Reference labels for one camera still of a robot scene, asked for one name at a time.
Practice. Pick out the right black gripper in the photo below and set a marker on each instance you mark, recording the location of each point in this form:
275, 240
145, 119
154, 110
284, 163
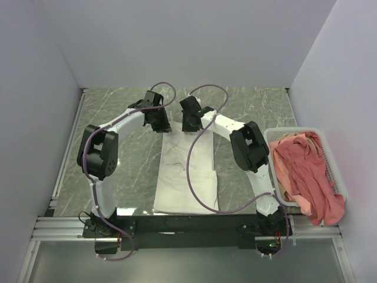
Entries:
185, 128

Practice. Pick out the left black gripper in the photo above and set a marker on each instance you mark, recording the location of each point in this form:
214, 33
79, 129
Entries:
165, 127

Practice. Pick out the white Coca-Cola t-shirt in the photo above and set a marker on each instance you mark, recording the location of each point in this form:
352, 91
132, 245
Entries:
173, 194

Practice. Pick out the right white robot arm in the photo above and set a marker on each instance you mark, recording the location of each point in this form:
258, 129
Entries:
250, 152

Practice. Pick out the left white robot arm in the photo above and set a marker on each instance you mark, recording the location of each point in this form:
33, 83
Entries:
98, 153

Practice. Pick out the beige garment in basket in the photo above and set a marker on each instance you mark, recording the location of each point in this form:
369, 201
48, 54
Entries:
292, 136

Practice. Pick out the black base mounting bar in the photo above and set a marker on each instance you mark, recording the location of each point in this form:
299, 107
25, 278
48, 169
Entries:
184, 231

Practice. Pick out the pink t-shirt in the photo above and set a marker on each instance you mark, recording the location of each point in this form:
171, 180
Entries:
302, 179

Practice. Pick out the white plastic laundry basket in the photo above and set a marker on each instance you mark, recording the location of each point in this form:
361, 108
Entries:
331, 170

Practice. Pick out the aluminium frame rail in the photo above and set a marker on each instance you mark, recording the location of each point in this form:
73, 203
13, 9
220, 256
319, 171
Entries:
48, 228

